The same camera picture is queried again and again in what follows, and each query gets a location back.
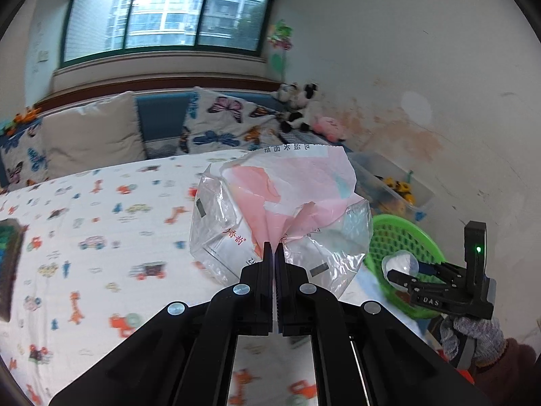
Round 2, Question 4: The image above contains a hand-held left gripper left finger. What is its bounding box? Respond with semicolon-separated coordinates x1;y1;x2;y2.
48;241;276;406

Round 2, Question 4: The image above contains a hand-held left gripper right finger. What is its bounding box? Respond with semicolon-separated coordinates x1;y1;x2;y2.
276;242;483;406

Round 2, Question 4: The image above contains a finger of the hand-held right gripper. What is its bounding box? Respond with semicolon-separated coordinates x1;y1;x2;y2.
386;268;418;291
418;261;458;278

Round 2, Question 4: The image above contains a clear plastic dome lid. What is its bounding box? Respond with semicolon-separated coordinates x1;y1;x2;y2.
381;250;420;282

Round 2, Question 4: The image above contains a green plastic mesh basket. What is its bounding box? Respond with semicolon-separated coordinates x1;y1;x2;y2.
364;213;446;320

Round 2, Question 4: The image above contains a pink and clear plastic bag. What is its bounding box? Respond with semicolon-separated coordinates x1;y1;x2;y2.
189;146;375;299

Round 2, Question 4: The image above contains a person's right forearm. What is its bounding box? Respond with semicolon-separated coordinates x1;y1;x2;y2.
469;338;541;406

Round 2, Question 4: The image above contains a person's right hand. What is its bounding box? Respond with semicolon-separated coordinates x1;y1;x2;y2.
440;316;506;368

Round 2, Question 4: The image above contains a yellow toy truck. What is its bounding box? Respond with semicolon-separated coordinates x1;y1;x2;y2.
382;178;417;204

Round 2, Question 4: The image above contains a clear plastic storage bin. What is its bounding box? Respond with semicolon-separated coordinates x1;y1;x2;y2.
347;151;436;223

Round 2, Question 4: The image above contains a pink plush toy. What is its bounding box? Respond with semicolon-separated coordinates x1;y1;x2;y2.
315;116;348;142

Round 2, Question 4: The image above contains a large butterfly print pillow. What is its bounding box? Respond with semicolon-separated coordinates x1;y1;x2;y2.
182;87;292;155

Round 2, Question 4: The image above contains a white cartoon printed blanket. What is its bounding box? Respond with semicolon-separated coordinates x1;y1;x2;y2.
0;146;423;406

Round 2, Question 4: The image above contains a black and white cow plush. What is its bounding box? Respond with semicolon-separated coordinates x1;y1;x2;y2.
270;84;302;105
281;82;321;133

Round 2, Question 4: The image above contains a blue sofa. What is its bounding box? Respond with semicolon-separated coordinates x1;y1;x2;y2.
0;93;351;191

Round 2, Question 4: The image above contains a beige pillow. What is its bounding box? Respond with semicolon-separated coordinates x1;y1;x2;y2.
41;91;146;178

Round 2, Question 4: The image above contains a green pinwheel toy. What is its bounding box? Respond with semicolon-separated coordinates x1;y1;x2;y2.
266;19;294;72

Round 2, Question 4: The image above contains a black box of colourful pieces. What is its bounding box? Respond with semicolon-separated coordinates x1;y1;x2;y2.
0;219;26;322

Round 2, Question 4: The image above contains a small butterfly print pillow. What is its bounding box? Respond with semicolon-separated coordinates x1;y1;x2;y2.
0;118;49;191

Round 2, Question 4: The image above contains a green framed window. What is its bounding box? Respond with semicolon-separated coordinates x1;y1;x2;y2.
59;0;271;68

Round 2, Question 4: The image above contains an orange toy figure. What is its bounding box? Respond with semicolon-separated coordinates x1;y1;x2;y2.
13;108;43;125

